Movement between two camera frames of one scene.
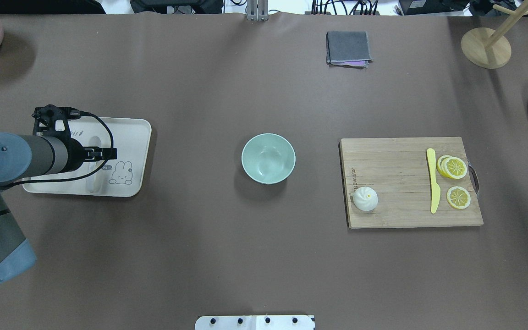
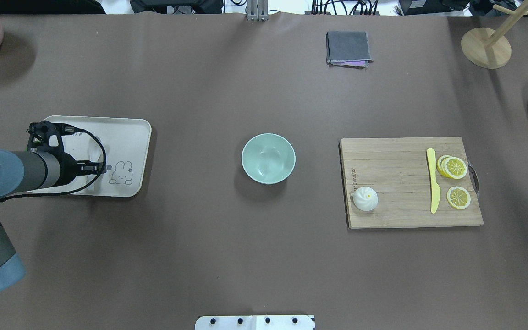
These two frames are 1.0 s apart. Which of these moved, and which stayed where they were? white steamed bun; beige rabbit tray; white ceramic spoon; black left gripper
Moved: black left gripper
Stayed: white ceramic spoon; white steamed bun; beige rabbit tray
